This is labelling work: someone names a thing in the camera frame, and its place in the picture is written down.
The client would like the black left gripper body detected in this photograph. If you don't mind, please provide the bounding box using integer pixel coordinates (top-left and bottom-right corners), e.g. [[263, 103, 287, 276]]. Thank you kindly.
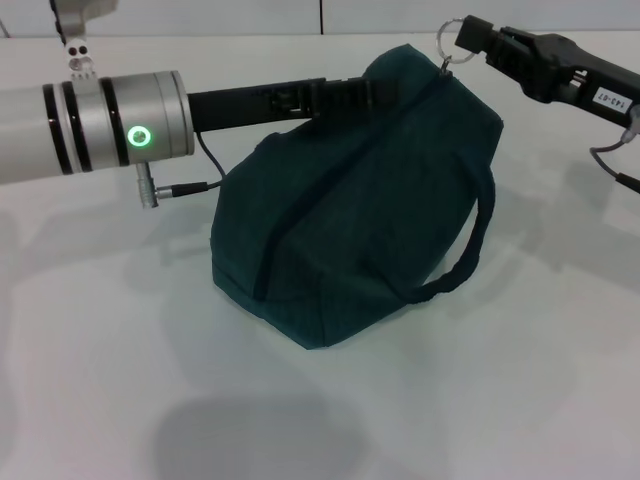
[[187, 77, 322, 135]]

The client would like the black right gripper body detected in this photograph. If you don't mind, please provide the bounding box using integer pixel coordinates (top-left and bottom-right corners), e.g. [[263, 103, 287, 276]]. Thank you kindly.
[[523, 32, 640, 129]]

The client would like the dark teal insulated lunch bag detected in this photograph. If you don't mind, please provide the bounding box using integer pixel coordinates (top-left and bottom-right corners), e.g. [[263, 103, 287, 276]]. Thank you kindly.
[[208, 17, 503, 352]]

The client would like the dark right gripper cable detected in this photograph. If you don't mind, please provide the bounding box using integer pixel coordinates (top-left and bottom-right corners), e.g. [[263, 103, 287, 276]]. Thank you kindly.
[[588, 103, 640, 197]]

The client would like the dark gripper cable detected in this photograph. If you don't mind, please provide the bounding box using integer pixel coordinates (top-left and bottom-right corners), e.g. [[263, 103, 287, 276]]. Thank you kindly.
[[133, 130, 230, 212], [588, 103, 640, 197]]

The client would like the dark left gripper cable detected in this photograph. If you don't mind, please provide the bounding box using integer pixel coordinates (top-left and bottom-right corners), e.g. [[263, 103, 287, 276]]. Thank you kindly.
[[133, 130, 230, 212]]

